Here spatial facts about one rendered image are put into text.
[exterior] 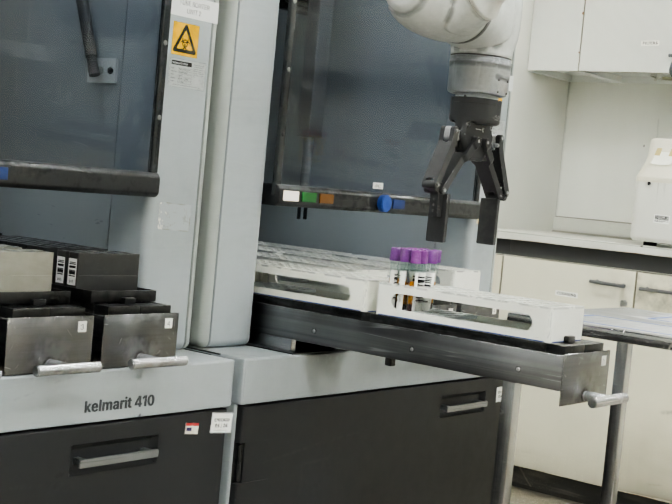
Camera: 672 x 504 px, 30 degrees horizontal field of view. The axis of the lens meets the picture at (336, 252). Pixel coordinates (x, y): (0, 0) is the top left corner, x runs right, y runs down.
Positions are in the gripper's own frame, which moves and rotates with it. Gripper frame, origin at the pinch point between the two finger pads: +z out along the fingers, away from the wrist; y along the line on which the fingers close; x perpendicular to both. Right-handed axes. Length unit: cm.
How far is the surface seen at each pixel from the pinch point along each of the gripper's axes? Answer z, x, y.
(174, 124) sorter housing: -11.8, 32.6, -28.8
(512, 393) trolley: 25.8, 3.0, 25.0
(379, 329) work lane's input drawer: 15.1, 8.5, -6.5
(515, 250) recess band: 11, 127, 233
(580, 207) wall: -7, 134, 292
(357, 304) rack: 12.2, 14.3, -4.8
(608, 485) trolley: 47, 4, 67
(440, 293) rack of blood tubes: 8.5, -0.5, -4.8
